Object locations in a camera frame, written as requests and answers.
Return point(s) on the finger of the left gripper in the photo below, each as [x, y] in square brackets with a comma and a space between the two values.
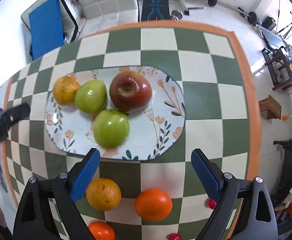
[15, 114]

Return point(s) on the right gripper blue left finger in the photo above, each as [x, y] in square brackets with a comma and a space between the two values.
[68, 187]

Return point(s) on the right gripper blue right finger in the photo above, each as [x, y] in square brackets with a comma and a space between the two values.
[219, 186]

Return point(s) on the small red tomato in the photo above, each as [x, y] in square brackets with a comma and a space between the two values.
[174, 236]
[211, 203]

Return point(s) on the yellow orange large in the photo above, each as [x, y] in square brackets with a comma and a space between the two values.
[103, 194]

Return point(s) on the dark orange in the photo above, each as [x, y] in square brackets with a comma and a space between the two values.
[102, 231]

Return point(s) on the bright orange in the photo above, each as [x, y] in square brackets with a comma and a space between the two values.
[153, 205]

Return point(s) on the yellow orange on plate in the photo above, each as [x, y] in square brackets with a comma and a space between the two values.
[65, 89]

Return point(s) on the green apple upper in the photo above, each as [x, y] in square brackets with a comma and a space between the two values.
[91, 97]

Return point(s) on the green apple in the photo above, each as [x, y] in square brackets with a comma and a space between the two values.
[111, 128]
[91, 97]

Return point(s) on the green apple lower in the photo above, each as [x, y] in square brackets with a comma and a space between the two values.
[111, 128]

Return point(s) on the floral ceramic plate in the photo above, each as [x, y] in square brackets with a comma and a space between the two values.
[153, 130]

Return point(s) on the blue cushioned chair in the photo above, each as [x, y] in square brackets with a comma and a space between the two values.
[51, 25]

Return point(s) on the small wooden stool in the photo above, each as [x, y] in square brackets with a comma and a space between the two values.
[271, 107]

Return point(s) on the red apple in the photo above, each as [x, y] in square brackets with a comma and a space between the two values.
[130, 91]

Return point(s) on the dark wooden chair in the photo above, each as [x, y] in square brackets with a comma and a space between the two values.
[279, 64]

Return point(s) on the white padded chair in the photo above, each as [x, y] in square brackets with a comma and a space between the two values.
[104, 14]

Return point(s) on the black blue exercise bench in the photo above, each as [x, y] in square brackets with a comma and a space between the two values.
[154, 10]

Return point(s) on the barbell with black weights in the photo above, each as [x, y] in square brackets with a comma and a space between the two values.
[251, 16]

